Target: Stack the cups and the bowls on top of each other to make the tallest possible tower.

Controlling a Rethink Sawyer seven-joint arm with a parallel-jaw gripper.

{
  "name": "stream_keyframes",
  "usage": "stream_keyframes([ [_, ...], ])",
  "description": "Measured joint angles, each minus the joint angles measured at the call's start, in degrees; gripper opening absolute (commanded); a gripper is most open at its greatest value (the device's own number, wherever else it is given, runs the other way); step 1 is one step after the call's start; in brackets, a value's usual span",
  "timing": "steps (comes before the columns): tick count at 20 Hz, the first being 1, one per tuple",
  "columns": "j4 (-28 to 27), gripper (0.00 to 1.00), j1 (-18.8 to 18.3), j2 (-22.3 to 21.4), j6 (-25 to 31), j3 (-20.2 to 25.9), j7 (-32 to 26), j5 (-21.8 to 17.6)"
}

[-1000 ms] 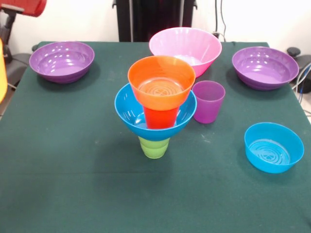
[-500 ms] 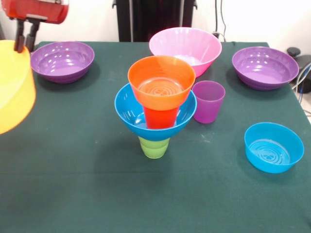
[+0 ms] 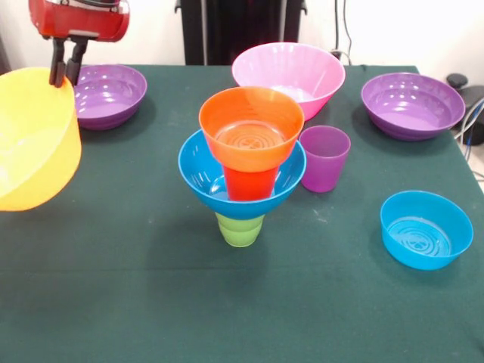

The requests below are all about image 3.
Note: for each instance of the purple plastic cup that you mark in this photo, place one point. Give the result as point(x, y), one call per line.
point(327, 174)

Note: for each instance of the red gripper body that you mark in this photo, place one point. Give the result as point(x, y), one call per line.
point(79, 20)

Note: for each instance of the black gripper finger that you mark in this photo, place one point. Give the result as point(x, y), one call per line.
point(75, 64)
point(56, 70)

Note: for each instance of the low blue plastic bowl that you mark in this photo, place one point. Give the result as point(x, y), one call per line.
point(416, 255)

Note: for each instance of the green plastic cup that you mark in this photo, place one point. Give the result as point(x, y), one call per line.
point(238, 236)

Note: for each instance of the black round knob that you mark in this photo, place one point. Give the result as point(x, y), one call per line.
point(457, 80)

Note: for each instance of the orange plastic bowl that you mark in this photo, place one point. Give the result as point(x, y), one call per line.
point(249, 155)

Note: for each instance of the pink plastic bowl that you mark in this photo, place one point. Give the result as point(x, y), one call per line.
point(314, 72)

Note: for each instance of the deep blue plastic bowl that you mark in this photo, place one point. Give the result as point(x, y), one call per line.
point(196, 177)

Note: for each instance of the dark green table cloth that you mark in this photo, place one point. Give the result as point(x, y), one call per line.
point(242, 302)

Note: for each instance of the yellow plastic bowl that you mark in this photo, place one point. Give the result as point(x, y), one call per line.
point(34, 151)

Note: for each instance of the orange plastic cup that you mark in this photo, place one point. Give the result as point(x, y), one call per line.
point(249, 185)

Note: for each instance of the black device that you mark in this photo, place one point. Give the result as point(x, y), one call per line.
point(4, 56)

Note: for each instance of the purple plastic bowl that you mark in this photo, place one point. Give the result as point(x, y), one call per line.
point(109, 109)
point(412, 115)

